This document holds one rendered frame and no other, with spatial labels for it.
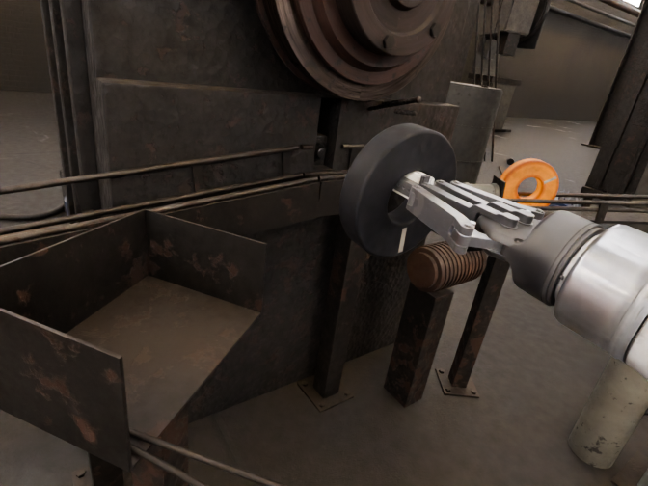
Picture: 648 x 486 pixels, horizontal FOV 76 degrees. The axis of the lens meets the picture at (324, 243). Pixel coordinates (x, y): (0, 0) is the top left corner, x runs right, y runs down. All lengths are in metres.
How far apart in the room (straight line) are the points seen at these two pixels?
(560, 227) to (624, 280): 0.06
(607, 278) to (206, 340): 0.45
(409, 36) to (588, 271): 0.65
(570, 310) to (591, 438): 1.15
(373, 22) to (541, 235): 0.57
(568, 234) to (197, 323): 0.46
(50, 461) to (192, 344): 0.77
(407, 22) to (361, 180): 0.52
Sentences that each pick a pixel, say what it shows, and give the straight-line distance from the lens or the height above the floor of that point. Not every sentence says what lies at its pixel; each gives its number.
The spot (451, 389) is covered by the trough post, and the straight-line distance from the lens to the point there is 1.53.
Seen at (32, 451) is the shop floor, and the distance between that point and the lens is 1.33.
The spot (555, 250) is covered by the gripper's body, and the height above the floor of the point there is 0.85.
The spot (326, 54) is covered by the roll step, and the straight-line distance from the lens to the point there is 0.86.
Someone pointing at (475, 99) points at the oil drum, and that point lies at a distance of 3.61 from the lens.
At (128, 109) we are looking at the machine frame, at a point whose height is 0.83.
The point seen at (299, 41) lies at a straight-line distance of 0.84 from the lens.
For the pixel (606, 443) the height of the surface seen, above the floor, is 0.10.
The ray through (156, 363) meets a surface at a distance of 0.56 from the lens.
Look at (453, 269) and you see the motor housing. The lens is 1.15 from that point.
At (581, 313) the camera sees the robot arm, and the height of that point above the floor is 0.82.
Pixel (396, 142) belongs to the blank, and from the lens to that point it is 0.44.
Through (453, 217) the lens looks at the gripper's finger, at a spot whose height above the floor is 0.85.
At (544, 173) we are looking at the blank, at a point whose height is 0.75.
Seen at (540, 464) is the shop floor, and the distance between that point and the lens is 1.46.
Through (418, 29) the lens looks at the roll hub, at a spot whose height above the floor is 1.03.
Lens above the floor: 0.96
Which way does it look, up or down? 24 degrees down
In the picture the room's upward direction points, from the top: 8 degrees clockwise
